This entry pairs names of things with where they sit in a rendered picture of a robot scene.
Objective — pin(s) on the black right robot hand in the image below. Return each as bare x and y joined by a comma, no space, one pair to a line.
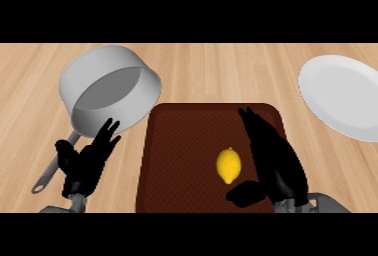
275,156

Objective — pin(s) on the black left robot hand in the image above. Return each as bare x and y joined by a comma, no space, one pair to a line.
83,164

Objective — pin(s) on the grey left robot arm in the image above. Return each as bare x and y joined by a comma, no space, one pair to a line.
68,204

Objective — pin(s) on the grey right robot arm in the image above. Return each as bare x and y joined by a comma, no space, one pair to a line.
310,203

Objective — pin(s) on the yellow lemon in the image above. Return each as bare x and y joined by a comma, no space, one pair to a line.
229,165

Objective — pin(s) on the brown rectangular tray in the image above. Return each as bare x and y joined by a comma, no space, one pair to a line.
192,146

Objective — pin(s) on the white round plate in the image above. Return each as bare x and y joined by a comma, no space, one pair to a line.
341,96

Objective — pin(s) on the grey metal saucepan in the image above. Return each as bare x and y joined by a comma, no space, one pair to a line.
105,90

